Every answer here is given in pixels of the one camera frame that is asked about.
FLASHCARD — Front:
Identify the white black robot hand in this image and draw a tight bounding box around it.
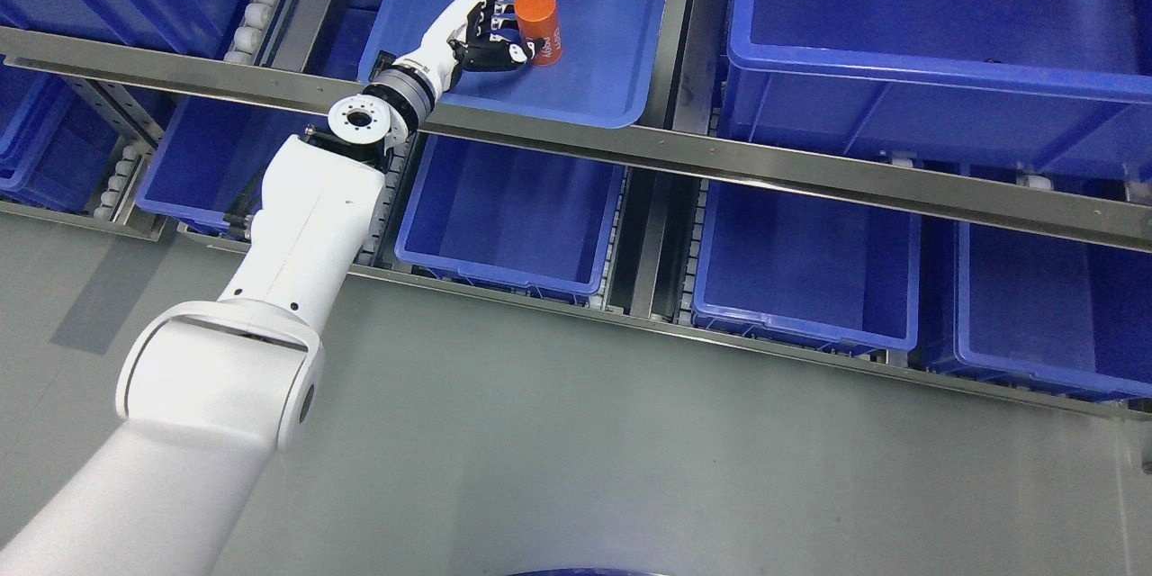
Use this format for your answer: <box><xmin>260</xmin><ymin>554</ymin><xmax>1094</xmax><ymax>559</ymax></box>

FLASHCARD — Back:
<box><xmin>391</xmin><ymin>0</ymin><xmax>547</xmax><ymax>99</ymax></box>

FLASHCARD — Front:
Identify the orange cylindrical capacitor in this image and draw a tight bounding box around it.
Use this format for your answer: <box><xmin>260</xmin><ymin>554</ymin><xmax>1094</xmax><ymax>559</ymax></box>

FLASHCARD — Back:
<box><xmin>514</xmin><ymin>0</ymin><xmax>563</xmax><ymax>67</ymax></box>

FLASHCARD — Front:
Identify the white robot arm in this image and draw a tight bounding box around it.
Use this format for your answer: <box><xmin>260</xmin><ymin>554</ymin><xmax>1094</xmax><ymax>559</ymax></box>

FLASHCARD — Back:
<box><xmin>3</xmin><ymin>136</ymin><xmax>386</xmax><ymax>575</ymax></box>

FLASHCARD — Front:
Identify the shallow blue tray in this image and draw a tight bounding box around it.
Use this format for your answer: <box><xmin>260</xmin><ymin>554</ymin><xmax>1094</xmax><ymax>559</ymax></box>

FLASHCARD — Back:
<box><xmin>358</xmin><ymin>0</ymin><xmax>666</xmax><ymax>129</ymax></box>

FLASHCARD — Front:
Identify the blue bin lower middle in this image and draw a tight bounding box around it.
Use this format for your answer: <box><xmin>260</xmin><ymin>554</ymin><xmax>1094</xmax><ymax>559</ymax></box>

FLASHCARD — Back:
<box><xmin>394</xmin><ymin>136</ymin><xmax>626</xmax><ymax>304</ymax></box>

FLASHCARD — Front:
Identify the blue bin lower left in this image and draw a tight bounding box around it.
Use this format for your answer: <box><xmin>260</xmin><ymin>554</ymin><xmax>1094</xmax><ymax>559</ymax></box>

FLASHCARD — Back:
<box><xmin>136</xmin><ymin>96</ymin><xmax>325</xmax><ymax>238</ymax></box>

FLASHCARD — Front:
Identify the blue bin lower centre right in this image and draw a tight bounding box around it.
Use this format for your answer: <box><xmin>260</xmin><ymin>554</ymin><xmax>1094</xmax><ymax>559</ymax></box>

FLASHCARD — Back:
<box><xmin>690</xmin><ymin>183</ymin><xmax>923</xmax><ymax>356</ymax></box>

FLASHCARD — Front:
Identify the blue bin far left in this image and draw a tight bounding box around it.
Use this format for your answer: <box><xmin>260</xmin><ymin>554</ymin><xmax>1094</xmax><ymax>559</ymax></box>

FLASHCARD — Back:
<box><xmin>1</xmin><ymin>65</ymin><xmax>119</xmax><ymax>212</ymax></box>

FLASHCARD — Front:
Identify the large blue bin upper right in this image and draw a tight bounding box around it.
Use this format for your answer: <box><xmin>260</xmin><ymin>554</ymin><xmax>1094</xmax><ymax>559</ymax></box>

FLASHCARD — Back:
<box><xmin>719</xmin><ymin>0</ymin><xmax>1151</xmax><ymax>182</ymax></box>

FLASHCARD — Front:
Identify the blue bin lower far right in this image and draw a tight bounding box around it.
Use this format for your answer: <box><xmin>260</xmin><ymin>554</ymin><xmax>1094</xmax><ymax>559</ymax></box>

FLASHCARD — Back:
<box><xmin>917</xmin><ymin>218</ymin><xmax>1151</xmax><ymax>402</ymax></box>

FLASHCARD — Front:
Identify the steel shelf rack frame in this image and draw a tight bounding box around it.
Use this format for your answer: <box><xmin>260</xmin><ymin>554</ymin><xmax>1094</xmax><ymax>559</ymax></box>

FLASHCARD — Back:
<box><xmin>0</xmin><ymin>0</ymin><xmax>1152</xmax><ymax>422</ymax></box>

